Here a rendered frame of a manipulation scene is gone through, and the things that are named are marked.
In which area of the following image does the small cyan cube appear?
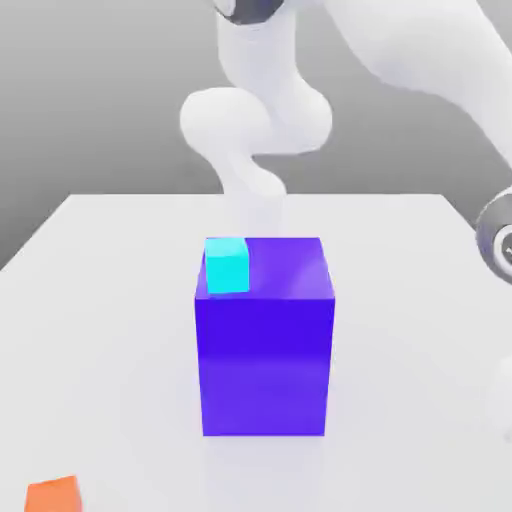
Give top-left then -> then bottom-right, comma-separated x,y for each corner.
204,236 -> 251,295

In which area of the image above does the small orange cube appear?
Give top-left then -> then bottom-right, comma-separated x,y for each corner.
23,474 -> 84,512

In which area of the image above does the large blue box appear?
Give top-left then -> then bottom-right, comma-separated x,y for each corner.
194,236 -> 336,438

